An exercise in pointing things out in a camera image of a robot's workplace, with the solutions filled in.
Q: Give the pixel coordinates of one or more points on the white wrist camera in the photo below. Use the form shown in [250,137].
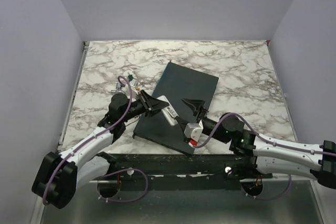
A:
[192,133]
[134,86]

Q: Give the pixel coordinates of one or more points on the white remote control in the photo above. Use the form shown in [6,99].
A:
[169,112]

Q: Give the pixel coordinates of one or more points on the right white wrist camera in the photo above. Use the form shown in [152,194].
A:
[192,133]

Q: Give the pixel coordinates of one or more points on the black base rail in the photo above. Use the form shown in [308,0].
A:
[133,172]

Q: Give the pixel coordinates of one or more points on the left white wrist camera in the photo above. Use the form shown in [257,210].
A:
[134,86]

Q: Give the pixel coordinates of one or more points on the chrome metal fitting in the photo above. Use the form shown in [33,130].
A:
[118,89]

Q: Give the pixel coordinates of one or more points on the dark flat metal box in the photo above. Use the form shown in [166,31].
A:
[176,83]

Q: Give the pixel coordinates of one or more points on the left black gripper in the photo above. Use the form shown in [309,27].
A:
[155,105]

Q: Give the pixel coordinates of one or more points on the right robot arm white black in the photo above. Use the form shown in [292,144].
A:
[270,155]

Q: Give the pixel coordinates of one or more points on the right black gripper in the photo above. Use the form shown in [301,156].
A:
[195,105]

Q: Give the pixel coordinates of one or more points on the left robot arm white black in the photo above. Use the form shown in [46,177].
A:
[58,176]

